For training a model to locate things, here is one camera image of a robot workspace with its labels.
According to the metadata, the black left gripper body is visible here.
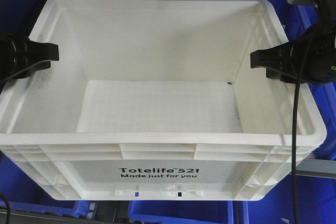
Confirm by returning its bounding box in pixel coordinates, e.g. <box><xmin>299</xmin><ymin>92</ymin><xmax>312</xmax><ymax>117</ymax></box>
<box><xmin>1</xmin><ymin>30</ymin><xmax>18</xmax><ymax>82</ymax></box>

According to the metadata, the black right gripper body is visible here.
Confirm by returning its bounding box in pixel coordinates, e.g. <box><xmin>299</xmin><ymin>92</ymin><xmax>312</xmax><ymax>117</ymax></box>
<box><xmin>290</xmin><ymin>20</ymin><xmax>335</xmax><ymax>85</ymax></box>

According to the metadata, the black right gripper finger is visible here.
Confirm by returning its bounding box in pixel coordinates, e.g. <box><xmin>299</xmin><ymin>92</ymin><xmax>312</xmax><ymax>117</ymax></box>
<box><xmin>250</xmin><ymin>41</ymin><xmax>296</xmax><ymax>71</ymax></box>
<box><xmin>266</xmin><ymin>68</ymin><xmax>298</xmax><ymax>84</ymax></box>

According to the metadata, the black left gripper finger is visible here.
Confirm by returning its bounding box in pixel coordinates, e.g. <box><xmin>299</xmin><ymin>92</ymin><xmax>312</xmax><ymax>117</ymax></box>
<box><xmin>14</xmin><ymin>36</ymin><xmax>59</xmax><ymax>73</ymax></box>
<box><xmin>13</xmin><ymin>61</ymin><xmax>51</xmax><ymax>79</ymax></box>

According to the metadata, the white plastic Totelife tote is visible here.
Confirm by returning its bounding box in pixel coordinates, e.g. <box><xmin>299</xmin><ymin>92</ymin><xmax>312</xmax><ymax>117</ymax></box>
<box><xmin>0</xmin><ymin>0</ymin><xmax>328</xmax><ymax>201</ymax></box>

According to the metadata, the blue bin right destination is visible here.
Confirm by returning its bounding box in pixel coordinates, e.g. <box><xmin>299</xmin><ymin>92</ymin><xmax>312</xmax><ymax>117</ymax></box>
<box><xmin>269</xmin><ymin>0</ymin><xmax>335</xmax><ymax>160</ymax></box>

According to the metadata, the blue bin below destination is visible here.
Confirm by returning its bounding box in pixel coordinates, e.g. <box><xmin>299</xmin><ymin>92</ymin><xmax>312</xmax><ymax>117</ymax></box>
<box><xmin>128</xmin><ymin>200</ymin><xmax>234</xmax><ymax>223</ymax></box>

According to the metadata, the black right cable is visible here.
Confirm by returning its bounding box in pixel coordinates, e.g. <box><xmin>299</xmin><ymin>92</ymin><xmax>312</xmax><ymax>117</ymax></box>
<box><xmin>290</xmin><ymin>22</ymin><xmax>320</xmax><ymax>224</ymax></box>

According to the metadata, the black cable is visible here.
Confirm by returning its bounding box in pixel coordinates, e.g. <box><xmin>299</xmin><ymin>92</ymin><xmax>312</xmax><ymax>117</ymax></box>
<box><xmin>0</xmin><ymin>192</ymin><xmax>12</xmax><ymax>224</ymax></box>
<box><xmin>290</xmin><ymin>22</ymin><xmax>320</xmax><ymax>224</ymax></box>

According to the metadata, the black left cable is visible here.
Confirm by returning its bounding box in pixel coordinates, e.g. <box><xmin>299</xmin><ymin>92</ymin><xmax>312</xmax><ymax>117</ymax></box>
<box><xmin>0</xmin><ymin>192</ymin><xmax>12</xmax><ymax>224</ymax></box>

